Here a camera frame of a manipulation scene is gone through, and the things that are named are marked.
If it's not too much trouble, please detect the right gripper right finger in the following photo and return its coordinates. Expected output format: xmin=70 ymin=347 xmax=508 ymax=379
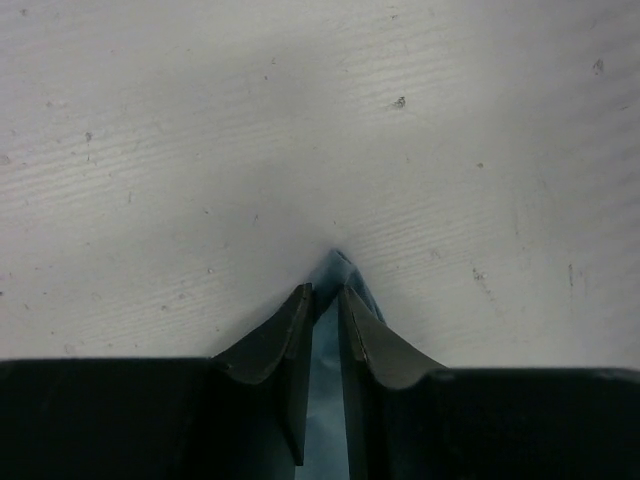
xmin=339 ymin=287 xmax=448 ymax=479

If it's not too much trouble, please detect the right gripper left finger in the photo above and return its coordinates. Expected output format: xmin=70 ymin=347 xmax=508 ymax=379
xmin=213 ymin=283 xmax=314 ymax=466

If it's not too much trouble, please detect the blue-grey t shirt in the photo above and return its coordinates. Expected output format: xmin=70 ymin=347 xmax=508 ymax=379
xmin=295 ymin=250 xmax=384 ymax=480

